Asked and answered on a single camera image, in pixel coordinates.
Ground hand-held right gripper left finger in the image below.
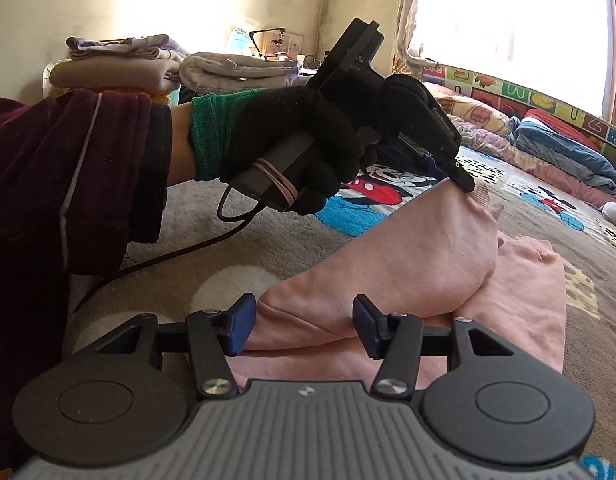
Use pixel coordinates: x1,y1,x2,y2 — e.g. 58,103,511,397
96,292,259,401

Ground colourful alphabet headboard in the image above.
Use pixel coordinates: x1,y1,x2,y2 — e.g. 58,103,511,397
420,62,616,176

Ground black cable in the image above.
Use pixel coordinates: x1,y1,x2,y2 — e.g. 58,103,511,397
68,182,269,321

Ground pink rubber band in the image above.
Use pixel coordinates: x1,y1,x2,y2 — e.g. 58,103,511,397
252,156,299,211

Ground wooden framed window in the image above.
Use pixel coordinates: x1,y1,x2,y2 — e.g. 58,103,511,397
408,0,616,121

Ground orange printed pillow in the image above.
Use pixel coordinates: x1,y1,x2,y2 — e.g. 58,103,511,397
428,82,514,136

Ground pink pants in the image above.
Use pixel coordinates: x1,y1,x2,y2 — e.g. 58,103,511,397
228,180,569,386

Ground clutter of small desk items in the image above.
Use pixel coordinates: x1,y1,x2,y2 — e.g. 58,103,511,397
228,20,333,68

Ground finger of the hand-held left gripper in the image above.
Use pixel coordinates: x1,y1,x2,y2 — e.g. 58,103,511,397
413,150,451,181
438,147,475,194

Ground red folded blanket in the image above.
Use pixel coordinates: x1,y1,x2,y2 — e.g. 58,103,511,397
525,108,601,153

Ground black desk lamp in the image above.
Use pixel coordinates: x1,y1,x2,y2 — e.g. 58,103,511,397
248,26,287,58

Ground person's maroon clothed body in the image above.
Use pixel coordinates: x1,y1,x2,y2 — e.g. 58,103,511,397
0,260,73,466

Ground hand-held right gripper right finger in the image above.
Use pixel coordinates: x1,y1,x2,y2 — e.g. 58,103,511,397
353,294,514,401

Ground pale blue plastic bag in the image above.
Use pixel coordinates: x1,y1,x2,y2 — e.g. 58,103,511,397
230,22,261,56

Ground stack of purple beige clothes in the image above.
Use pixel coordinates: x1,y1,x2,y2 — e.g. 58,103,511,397
48,34,186,96

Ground blue folded quilt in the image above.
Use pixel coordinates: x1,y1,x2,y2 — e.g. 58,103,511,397
508,115,616,196

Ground cartoon mouse printed blanket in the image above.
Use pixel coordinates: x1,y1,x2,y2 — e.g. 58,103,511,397
62,125,616,480

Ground sheer window curtain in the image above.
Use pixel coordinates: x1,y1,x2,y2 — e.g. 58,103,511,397
395,0,439,78

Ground person's left hand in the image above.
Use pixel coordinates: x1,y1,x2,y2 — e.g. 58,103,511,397
190,85,376,216

